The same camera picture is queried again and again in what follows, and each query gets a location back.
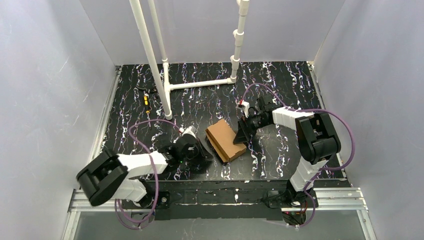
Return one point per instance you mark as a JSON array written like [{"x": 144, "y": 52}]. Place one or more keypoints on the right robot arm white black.
[{"x": 317, "y": 139}]

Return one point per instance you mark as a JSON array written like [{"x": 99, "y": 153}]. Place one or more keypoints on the white PVC pipe frame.
[{"x": 190, "y": 31}]

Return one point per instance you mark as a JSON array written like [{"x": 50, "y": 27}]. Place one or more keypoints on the brown cardboard box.
[{"x": 221, "y": 137}]

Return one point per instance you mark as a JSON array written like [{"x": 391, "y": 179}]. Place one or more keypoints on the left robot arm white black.
[{"x": 117, "y": 176}]

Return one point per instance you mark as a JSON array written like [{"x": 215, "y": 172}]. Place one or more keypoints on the aluminium front rail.
[{"x": 211, "y": 209}]

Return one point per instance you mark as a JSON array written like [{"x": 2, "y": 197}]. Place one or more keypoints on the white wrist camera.
[
  {"x": 188, "y": 132},
  {"x": 244, "y": 107}
]

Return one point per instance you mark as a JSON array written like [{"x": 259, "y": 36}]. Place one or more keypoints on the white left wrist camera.
[{"x": 188, "y": 132}]

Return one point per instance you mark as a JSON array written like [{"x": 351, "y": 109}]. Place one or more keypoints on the yellow black screwdriver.
[{"x": 147, "y": 107}]

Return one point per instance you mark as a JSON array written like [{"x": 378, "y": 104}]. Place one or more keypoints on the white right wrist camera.
[{"x": 244, "y": 107}]

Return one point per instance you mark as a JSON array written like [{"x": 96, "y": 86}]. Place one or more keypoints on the black small tool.
[{"x": 146, "y": 90}]

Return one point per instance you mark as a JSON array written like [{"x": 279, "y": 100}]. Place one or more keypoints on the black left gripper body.
[{"x": 201, "y": 148}]

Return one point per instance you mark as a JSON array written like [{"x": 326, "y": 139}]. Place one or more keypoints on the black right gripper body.
[{"x": 247, "y": 124}]

